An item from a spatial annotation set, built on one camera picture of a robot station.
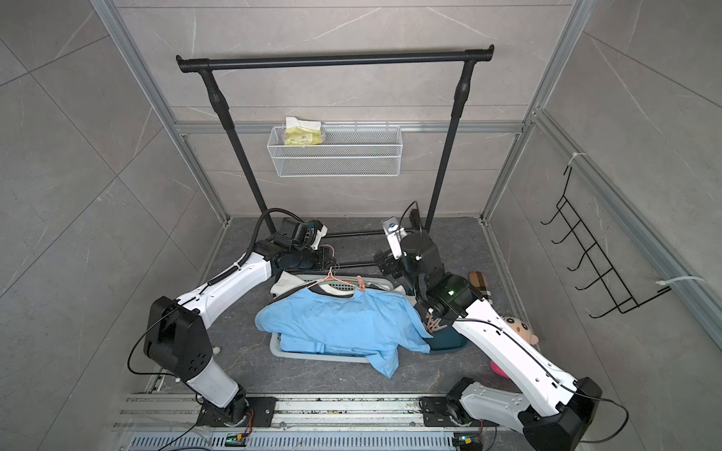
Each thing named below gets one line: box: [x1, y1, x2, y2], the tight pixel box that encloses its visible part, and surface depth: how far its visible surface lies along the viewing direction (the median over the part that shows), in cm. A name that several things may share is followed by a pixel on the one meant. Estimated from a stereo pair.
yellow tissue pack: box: [284, 116, 323, 146], surface depth 87 cm
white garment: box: [270, 270, 309, 299], surface depth 87 cm
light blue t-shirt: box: [254, 286, 432, 379], surface depth 79 cm
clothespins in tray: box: [423, 312, 448, 334], surface depth 90 cm
